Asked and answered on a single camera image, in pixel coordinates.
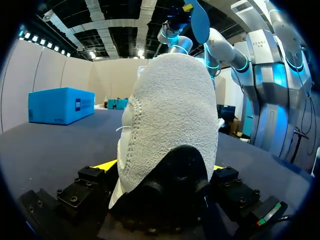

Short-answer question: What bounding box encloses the blue shoe insole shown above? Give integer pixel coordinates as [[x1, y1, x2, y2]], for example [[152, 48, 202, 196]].
[[190, 0, 211, 45]]

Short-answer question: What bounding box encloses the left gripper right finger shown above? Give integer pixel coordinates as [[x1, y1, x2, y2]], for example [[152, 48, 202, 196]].
[[211, 163, 262, 222]]

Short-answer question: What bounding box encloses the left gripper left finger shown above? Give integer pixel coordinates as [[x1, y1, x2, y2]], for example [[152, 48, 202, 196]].
[[56, 159, 119, 218]]

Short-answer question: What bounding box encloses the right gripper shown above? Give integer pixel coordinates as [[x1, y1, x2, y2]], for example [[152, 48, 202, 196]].
[[166, 2, 195, 32]]

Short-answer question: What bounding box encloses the pale grey suede sneaker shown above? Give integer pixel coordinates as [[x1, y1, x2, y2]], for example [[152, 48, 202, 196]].
[[108, 52, 221, 210]]

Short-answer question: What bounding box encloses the teal shoebox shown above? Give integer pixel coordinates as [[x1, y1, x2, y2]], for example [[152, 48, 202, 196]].
[[27, 86, 96, 126]]

